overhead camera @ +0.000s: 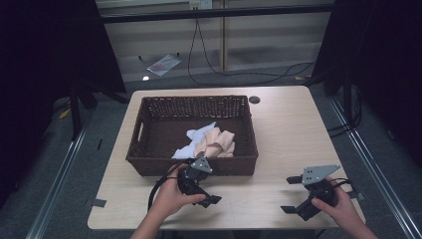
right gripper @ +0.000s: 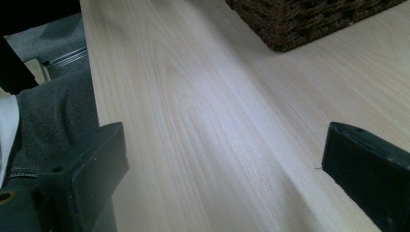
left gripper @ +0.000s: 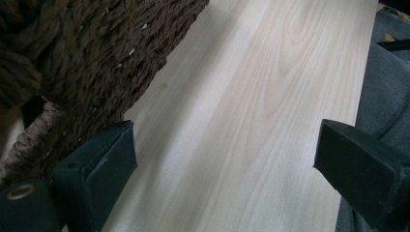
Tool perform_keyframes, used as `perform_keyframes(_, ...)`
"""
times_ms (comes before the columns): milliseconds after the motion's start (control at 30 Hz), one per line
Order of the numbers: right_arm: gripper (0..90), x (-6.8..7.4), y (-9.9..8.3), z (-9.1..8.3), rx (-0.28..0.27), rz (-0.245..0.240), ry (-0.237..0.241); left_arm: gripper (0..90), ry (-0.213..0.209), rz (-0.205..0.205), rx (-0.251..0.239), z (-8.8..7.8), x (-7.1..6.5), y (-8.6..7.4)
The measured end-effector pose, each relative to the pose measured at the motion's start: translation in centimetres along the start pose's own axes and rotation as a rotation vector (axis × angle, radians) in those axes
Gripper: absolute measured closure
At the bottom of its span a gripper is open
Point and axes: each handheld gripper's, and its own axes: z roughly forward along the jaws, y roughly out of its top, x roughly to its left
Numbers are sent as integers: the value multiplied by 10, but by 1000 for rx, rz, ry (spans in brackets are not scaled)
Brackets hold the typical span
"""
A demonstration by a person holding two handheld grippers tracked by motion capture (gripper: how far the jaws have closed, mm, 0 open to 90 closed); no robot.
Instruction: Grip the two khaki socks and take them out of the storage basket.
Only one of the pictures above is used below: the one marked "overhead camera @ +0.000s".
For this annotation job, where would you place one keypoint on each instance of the metal floor rail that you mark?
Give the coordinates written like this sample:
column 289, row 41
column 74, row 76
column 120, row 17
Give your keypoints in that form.
column 381, row 186
column 56, row 186

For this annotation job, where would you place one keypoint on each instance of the wooden vertical post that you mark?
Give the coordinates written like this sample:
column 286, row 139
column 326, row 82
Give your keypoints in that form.
column 224, row 40

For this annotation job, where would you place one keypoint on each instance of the brown wicker basket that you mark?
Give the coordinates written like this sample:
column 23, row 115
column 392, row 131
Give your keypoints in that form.
column 166, row 132

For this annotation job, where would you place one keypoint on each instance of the black tape piece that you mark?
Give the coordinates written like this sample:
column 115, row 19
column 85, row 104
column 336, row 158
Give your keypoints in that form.
column 98, row 202
column 357, row 195

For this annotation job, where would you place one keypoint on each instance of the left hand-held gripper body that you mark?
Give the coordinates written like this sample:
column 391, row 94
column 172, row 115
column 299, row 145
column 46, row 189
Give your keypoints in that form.
column 200, row 166

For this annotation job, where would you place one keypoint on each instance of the black metal stand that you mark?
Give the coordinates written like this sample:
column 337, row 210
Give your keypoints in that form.
column 348, row 99
column 75, row 109

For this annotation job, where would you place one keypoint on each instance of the white cloth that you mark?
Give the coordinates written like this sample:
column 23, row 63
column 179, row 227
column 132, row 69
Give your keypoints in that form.
column 185, row 152

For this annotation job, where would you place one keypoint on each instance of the peach cloth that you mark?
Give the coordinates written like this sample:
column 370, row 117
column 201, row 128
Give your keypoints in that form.
column 217, row 141

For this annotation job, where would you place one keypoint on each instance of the flat plastic packet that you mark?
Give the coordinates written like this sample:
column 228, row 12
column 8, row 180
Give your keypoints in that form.
column 164, row 65

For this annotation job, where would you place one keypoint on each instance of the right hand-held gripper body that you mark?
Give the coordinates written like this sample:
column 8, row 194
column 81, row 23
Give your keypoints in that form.
column 316, row 174

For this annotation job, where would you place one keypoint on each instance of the black horizontal bar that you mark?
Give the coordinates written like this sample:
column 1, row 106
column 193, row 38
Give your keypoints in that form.
column 215, row 14

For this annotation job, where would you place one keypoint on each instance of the person's right hand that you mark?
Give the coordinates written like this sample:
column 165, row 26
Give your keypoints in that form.
column 341, row 209

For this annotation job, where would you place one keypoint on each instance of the black round table grommet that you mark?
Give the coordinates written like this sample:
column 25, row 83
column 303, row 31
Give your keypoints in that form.
column 254, row 99

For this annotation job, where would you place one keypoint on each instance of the black curtain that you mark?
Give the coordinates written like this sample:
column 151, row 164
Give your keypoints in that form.
column 49, row 49
column 381, row 49

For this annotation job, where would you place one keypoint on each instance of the person's left hand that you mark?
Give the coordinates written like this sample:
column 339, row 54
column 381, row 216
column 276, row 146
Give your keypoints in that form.
column 169, row 197

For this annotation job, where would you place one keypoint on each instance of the yellow floor tape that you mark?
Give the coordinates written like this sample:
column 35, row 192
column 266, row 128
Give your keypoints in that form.
column 64, row 114

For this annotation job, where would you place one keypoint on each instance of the white wall socket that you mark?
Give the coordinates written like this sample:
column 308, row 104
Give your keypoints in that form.
column 200, row 4

